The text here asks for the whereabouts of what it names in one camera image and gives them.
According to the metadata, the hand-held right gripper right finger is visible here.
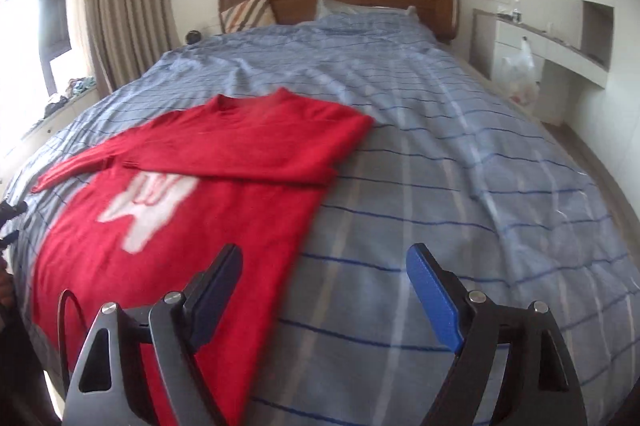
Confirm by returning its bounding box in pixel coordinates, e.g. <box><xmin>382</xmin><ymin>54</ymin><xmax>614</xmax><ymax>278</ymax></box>
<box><xmin>406</xmin><ymin>243</ymin><xmax>587</xmax><ymax>426</ymax></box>

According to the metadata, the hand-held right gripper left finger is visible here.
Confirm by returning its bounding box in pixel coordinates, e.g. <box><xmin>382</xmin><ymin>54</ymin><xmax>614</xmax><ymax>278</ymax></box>
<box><xmin>62</xmin><ymin>243</ymin><xmax>244</xmax><ymax>426</ymax></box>

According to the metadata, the red knit sweater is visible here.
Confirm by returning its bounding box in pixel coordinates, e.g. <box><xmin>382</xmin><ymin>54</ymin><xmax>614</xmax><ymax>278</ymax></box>
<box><xmin>30</xmin><ymin>87</ymin><xmax>376</xmax><ymax>426</ymax></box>

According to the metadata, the dark clothes pile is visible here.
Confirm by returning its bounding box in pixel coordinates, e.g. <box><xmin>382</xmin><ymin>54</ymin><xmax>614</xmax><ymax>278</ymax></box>
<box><xmin>42</xmin><ymin>93</ymin><xmax>69</xmax><ymax>117</ymax></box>

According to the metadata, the colourful clothes pile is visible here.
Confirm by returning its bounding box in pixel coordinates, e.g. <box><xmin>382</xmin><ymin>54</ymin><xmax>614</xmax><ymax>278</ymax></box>
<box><xmin>65</xmin><ymin>76</ymin><xmax>97</xmax><ymax>97</ymax></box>

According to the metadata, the white window bench cabinet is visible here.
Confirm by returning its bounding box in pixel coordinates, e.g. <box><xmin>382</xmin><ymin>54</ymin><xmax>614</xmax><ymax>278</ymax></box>
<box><xmin>0</xmin><ymin>86</ymin><xmax>113</xmax><ymax>187</ymax></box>

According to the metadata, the blue plaid bed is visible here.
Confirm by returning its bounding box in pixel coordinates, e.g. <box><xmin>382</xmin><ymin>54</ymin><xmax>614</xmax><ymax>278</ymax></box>
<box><xmin>0</xmin><ymin>13</ymin><xmax>640</xmax><ymax>426</ymax></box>

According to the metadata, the window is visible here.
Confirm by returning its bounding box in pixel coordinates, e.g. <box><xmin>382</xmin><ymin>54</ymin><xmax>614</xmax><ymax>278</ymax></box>
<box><xmin>37</xmin><ymin>0</ymin><xmax>73</xmax><ymax>91</ymax></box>

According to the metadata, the white plastic bag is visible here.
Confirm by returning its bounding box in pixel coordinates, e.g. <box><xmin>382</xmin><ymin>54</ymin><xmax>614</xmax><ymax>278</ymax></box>
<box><xmin>501</xmin><ymin>36</ymin><xmax>541</xmax><ymax>107</ymax></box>

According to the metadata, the white desk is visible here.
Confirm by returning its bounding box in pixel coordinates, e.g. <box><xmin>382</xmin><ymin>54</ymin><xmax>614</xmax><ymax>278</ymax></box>
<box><xmin>470</xmin><ymin>8</ymin><xmax>611</xmax><ymax>127</ymax></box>

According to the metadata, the striped cushion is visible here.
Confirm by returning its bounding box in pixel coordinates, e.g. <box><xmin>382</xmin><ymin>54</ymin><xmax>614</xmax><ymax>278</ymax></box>
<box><xmin>220</xmin><ymin>0</ymin><xmax>277</xmax><ymax>34</ymax></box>

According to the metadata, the blue pillow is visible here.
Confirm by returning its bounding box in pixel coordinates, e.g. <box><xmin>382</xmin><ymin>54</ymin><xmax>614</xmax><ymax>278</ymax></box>
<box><xmin>315</xmin><ymin>0</ymin><xmax>418</xmax><ymax>20</ymax></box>

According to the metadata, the thin dark cable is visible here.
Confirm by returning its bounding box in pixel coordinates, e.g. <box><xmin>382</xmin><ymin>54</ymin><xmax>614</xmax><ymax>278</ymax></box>
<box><xmin>56</xmin><ymin>288</ymin><xmax>93</xmax><ymax>387</ymax></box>

